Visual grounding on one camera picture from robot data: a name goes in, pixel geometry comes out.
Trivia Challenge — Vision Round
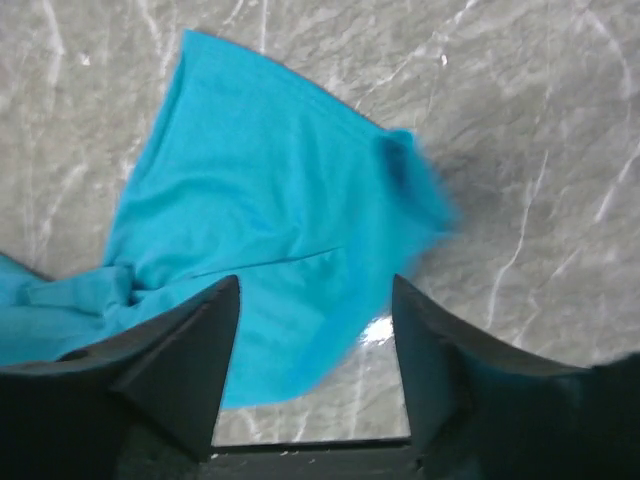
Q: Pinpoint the turquoise t-shirt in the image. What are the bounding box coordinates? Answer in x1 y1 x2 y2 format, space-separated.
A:
1 30 456 408

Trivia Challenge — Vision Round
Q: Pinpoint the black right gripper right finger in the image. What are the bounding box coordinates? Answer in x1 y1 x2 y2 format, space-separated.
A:
392 276 639 479

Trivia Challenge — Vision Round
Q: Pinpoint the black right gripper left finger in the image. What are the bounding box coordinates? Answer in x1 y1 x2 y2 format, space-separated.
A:
1 275 240 479

